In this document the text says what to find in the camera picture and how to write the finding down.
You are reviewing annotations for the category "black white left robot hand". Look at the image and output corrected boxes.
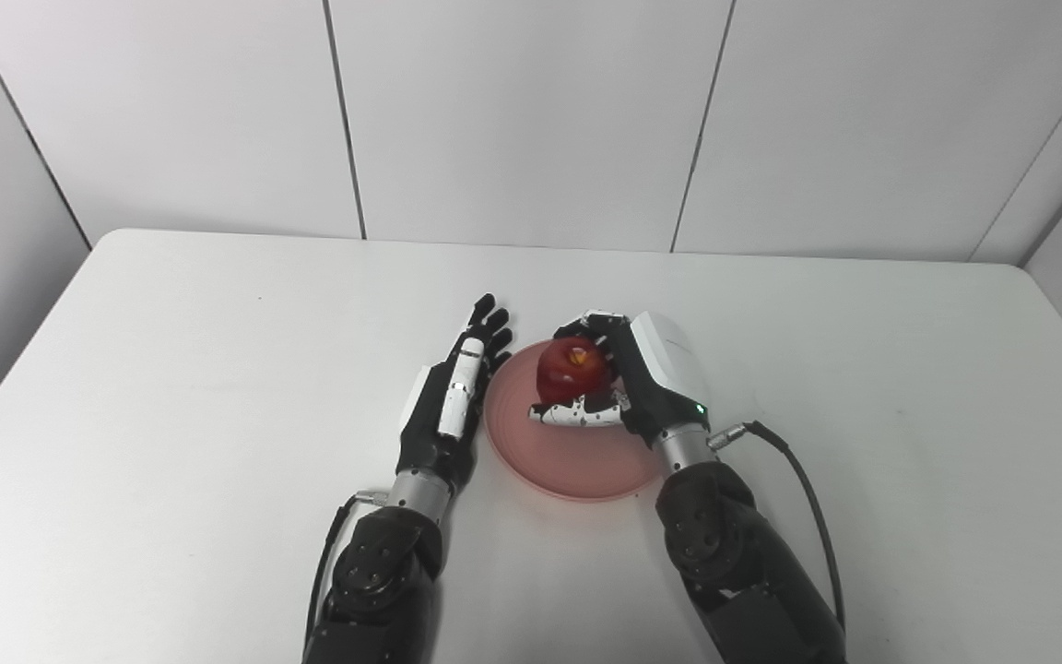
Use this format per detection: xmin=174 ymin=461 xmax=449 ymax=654
xmin=395 ymin=293 xmax=513 ymax=495

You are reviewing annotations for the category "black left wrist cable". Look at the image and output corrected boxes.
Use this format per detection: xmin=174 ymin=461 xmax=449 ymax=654
xmin=305 ymin=491 xmax=392 ymax=648

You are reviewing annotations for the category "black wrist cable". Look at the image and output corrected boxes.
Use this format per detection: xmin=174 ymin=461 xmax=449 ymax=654
xmin=305 ymin=491 xmax=392 ymax=648
xmin=708 ymin=421 xmax=848 ymax=639

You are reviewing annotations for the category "red apple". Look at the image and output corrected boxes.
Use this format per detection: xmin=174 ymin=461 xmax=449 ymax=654
xmin=537 ymin=338 xmax=612 ymax=405

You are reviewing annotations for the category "pink round plate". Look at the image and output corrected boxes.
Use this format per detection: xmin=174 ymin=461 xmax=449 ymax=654
xmin=483 ymin=339 xmax=670 ymax=504

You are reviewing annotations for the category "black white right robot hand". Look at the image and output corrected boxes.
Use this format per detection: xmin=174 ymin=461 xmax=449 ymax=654
xmin=529 ymin=311 xmax=713 ymax=451

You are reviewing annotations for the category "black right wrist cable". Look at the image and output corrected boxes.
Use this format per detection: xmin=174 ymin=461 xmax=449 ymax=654
xmin=708 ymin=421 xmax=848 ymax=639

